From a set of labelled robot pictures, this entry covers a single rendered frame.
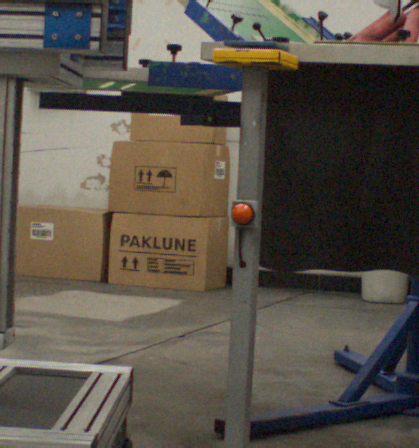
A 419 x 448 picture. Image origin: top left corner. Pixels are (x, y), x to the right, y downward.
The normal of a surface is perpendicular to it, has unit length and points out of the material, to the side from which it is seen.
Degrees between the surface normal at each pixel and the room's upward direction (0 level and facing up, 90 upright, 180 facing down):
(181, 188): 91
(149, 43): 90
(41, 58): 90
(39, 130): 90
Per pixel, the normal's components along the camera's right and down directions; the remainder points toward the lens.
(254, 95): -0.33, 0.04
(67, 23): -0.04, 0.05
